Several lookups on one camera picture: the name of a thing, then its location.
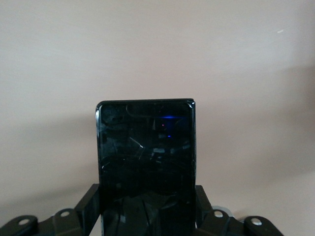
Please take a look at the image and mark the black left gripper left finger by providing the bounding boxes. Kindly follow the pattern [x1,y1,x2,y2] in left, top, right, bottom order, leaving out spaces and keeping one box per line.
[0,183,103,236]

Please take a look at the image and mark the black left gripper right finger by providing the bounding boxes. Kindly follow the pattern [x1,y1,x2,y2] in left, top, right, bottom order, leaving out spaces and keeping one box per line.
[195,184,285,236]

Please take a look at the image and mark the long black smartphone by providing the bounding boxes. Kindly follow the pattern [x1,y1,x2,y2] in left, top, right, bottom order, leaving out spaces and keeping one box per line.
[94,98,197,236]

